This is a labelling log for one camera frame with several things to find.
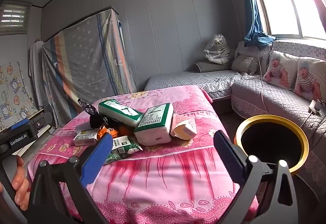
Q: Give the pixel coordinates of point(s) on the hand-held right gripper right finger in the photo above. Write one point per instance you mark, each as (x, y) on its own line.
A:
(229, 156)

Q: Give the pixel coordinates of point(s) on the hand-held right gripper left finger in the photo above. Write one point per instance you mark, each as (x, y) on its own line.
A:
(98, 160)

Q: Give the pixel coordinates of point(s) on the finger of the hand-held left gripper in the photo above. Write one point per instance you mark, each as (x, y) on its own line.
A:
(19, 125)

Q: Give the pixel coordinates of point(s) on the small white green box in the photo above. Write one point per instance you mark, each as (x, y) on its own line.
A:
(84, 138)

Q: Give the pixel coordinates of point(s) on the green white packet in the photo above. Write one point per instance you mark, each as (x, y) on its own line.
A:
(122, 147)

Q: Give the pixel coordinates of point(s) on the orange snack wrapper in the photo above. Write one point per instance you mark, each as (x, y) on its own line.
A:
(102, 131)

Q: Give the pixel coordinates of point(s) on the dark wrapper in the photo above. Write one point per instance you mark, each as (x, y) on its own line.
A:
(95, 119)

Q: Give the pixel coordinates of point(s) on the green white tissue pack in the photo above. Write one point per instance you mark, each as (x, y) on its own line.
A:
(152, 127)
(117, 111)

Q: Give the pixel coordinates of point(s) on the small pink carton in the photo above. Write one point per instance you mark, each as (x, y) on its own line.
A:
(184, 128)

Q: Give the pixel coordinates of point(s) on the black bin with yellow rim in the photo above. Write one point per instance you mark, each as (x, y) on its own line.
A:
(272, 118)

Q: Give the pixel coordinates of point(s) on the person's left hand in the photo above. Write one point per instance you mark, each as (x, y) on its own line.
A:
(19, 183)

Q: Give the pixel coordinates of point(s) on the cartoon print mat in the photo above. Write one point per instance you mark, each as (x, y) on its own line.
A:
(12, 96)

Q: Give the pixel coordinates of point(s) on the hanging white garment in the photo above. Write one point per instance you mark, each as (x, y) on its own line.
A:
(35, 73)

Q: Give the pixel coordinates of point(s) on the grey quilted sofa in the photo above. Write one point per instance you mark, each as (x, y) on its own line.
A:
(254, 96)

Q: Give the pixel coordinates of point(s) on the pink floral tablecloth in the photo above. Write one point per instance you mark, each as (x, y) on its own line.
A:
(165, 175)

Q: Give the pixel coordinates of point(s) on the grey bolster pillow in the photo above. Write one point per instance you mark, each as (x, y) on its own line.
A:
(208, 67)

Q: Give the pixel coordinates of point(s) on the wardrobe under striped cloth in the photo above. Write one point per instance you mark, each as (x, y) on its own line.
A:
(86, 60)

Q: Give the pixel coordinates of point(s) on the grey folded cushion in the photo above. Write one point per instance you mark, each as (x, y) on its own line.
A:
(244, 63)

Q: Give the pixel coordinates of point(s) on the white power adapter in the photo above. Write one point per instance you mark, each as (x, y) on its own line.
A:
(314, 106)

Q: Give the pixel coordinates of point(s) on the baby print pillow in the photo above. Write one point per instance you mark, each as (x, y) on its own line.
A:
(277, 68)
(308, 78)

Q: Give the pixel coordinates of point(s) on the tiger plush toy in bag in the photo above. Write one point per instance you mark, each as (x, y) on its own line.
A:
(219, 53)

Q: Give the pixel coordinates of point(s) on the window blind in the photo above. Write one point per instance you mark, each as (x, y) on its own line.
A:
(15, 17)

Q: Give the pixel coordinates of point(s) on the blue curtain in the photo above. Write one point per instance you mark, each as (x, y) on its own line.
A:
(254, 22)

